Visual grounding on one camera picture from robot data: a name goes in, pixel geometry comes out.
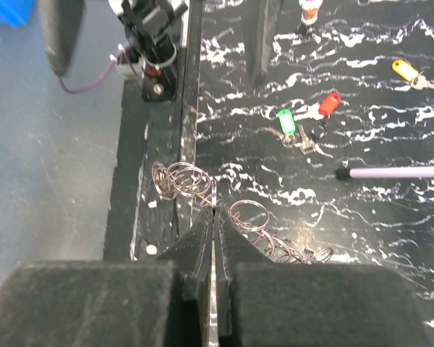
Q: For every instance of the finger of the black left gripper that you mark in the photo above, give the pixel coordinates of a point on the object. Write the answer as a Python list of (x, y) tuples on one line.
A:
[(259, 22), (61, 22)]

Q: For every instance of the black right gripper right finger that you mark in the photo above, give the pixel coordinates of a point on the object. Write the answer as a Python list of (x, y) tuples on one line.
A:
[(261, 303)]

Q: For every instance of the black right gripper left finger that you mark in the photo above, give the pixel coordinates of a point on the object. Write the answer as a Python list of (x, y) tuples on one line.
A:
[(163, 301)]

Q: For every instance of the plain silver key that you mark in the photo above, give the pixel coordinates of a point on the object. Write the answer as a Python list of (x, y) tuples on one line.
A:
[(307, 144)]

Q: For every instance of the blue bin left side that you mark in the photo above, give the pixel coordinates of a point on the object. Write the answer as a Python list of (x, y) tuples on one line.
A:
[(16, 13)]

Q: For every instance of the key with green tag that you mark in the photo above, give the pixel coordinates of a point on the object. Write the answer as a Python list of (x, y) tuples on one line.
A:
[(287, 133)]

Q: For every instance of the key with red tag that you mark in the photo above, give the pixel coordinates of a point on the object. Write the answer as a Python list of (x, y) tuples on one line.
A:
[(323, 110)]

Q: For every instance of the key with yellow tag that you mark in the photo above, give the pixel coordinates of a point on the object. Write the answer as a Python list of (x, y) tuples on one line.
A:
[(417, 80)]

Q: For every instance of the white perforated music stand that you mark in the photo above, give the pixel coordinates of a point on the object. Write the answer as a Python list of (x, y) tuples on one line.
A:
[(414, 172)]

